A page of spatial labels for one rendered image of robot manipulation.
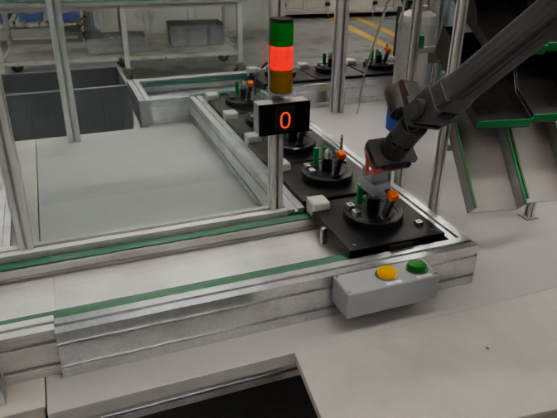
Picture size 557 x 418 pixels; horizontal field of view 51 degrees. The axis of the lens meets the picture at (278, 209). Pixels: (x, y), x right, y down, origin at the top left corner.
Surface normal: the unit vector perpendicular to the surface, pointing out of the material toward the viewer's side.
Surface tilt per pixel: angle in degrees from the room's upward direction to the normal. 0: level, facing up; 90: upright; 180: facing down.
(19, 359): 90
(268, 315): 90
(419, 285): 90
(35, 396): 0
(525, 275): 0
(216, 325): 90
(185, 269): 0
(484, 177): 45
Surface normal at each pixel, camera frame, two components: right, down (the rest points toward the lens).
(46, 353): 0.36, 0.43
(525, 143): 0.14, -0.32
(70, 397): 0.01, -0.89
